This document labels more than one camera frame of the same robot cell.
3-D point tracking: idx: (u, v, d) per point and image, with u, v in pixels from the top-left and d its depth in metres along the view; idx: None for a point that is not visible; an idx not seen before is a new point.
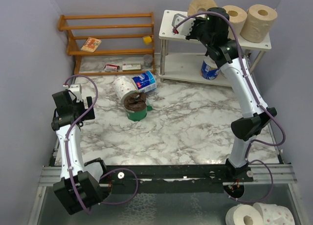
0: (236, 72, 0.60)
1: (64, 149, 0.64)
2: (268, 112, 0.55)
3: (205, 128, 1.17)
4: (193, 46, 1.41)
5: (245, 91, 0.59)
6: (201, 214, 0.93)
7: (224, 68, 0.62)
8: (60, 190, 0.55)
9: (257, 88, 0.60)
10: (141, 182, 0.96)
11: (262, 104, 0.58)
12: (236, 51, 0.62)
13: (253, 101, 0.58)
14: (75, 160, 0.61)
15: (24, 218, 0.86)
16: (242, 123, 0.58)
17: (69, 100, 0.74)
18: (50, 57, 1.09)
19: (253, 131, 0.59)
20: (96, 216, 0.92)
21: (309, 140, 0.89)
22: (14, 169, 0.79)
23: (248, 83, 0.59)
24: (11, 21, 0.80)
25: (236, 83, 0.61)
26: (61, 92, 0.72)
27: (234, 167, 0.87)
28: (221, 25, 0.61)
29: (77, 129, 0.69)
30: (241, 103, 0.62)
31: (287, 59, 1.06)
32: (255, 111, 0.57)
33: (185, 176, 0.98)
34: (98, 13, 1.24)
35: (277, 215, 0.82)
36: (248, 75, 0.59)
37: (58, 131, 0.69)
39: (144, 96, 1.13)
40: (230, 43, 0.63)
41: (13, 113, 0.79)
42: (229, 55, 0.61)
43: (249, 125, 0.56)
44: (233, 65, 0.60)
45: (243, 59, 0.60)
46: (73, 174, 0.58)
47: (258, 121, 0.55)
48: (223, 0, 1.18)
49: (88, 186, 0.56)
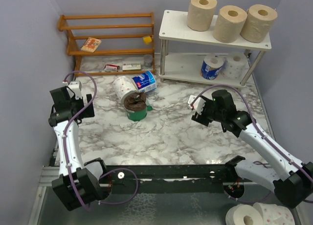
0: (254, 136, 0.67)
1: (61, 146, 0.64)
2: (301, 167, 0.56)
3: (205, 128, 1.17)
4: (193, 45, 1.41)
5: (270, 151, 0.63)
6: (200, 214, 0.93)
7: (242, 135, 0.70)
8: (58, 187, 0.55)
9: (282, 147, 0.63)
10: (141, 182, 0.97)
11: (294, 161, 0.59)
12: (247, 118, 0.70)
13: (283, 160, 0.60)
14: (72, 156, 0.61)
15: (24, 218, 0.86)
16: (286, 188, 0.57)
17: (66, 97, 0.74)
18: (50, 57, 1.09)
19: (301, 193, 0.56)
20: (97, 216, 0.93)
21: (308, 141, 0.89)
22: (13, 170, 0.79)
23: (269, 143, 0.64)
24: (11, 22, 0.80)
25: (258, 146, 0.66)
26: (60, 88, 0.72)
27: (238, 173, 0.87)
28: (229, 101, 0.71)
29: (75, 125, 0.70)
30: (273, 165, 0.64)
31: (288, 59, 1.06)
32: (290, 169, 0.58)
33: (185, 176, 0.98)
34: (98, 13, 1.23)
35: (277, 215, 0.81)
36: (266, 135, 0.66)
37: (55, 128, 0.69)
39: (144, 96, 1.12)
40: (239, 114, 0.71)
41: (13, 113, 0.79)
42: (241, 123, 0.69)
43: (292, 188, 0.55)
44: (248, 130, 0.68)
45: (256, 124, 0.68)
46: (71, 170, 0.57)
47: (297, 180, 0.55)
48: (223, 0, 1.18)
49: (87, 185, 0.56)
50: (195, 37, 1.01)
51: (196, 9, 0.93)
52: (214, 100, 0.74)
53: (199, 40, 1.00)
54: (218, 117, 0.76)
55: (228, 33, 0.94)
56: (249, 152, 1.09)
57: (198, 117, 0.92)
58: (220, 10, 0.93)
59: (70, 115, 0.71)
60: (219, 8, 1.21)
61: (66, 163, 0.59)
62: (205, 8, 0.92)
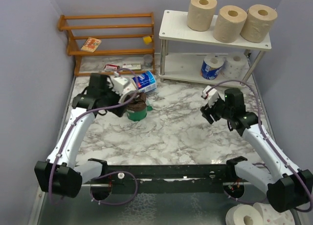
0: (256, 135, 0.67)
1: (66, 131, 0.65)
2: (295, 172, 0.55)
3: (205, 128, 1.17)
4: (193, 45, 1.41)
5: (268, 152, 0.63)
6: (200, 214, 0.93)
7: (246, 134, 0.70)
8: (40, 170, 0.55)
9: (282, 151, 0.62)
10: (141, 182, 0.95)
11: (290, 164, 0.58)
12: (253, 119, 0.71)
13: (279, 162, 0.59)
14: (67, 148, 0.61)
15: (24, 218, 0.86)
16: (276, 188, 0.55)
17: (101, 86, 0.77)
18: (49, 57, 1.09)
19: (290, 198, 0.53)
20: (96, 217, 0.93)
21: (308, 141, 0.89)
22: (13, 170, 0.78)
23: (269, 145, 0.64)
24: (11, 21, 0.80)
25: (259, 147, 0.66)
26: (100, 75, 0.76)
27: (237, 173, 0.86)
28: (239, 100, 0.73)
29: (89, 117, 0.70)
30: (270, 167, 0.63)
31: (288, 59, 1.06)
32: (284, 171, 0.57)
33: (185, 176, 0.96)
34: (98, 13, 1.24)
35: (277, 215, 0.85)
36: (268, 137, 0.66)
37: (72, 109, 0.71)
39: (144, 96, 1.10)
40: (247, 114, 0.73)
41: (13, 113, 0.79)
42: (246, 123, 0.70)
43: (281, 189, 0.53)
44: (251, 129, 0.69)
45: (261, 126, 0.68)
46: (57, 163, 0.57)
47: (291, 184, 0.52)
48: (223, 0, 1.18)
49: (65, 181, 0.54)
50: (195, 37, 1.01)
51: (196, 9, 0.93)
52: (226, 96, 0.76)
53: (199, 40, 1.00)
54: (227, 113, 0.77)
55: (228, 33, 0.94)
56: (249, 152, 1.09)
57: (205, 111, 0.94)
58: (220, 10, 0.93)
59: (92, 103, 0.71)
60: (219, 8, 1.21)
61: (57, 153, 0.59)
62: (205, 8, 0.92)
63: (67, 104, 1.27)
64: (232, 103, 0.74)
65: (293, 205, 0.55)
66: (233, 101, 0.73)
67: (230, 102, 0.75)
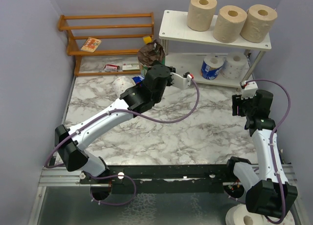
0: (262, 138, 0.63)
1: (99, 114, 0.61)
2: (280, 181, 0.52)
3: (205, 128, 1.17)
4: (193, 46, 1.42)
5: (265, 156, 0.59)
6: (200, 214, 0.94)
7: (255, 135, 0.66)
8: (57, 131, 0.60)
9: (280, 161, 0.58)
10: (141, 182, 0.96)
11: (280, 174, 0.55)
12: (270, 125, 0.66)
13: (271, 168, 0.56)
14: (88, 130, 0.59)
15: (24, 219, 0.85)
16: (255, 188, 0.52)
17: (155, 87, 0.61)
18: (49, 57, 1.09)
19: (265, 203, 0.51)
20: (97, 216, 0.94)
21: (308, 140, 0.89)
22: (13, 171, 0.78)
23: (270, 151, 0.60)
24: (11, 22, 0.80)
25: (260, 149, 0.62)
26: (154, 76, 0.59)
27: (234, 173, 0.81)
28: (265, 104, 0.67)
29: (114, 120, 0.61)
30: (259, 170, 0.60)
31: (287, 59, 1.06)
32: (270, 177, 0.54)
33: (186, 176, 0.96)
34: (99, 13, 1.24)
35: None
36: (273, 144, 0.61)
37: (117, 99, 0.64)
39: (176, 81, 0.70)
40: (267, 120, 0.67)
41: (12, 114, 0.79)
42: (260, 124, 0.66)
43: (258, 190, 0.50)
44: (261, 132, 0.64)
45: (274, 133, 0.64)
46: (72, 137, 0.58)
47: (272, 189, 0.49)
48: (223, 0, 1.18)
49: (68, 156, 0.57)
50: (195, 37, 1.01)
51: (197, 9, 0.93)
52: (255, 95, 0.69)
53: (199, 40, 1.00)
54: (249, 110, 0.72)
55: (228, 33, 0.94)
56: (249, 151, 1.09)
57: (234, 100, 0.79)
58: (220, 10, 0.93)
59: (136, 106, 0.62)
60: (219, 7, 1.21)
61: (77, 129, 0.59)
62: (205, 8, 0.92)
63: (67, 104, 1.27)
64: (257, 103, 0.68)
65: (263, 211, 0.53)
66: (259, 102, 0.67)
67: (256, 101, 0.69)
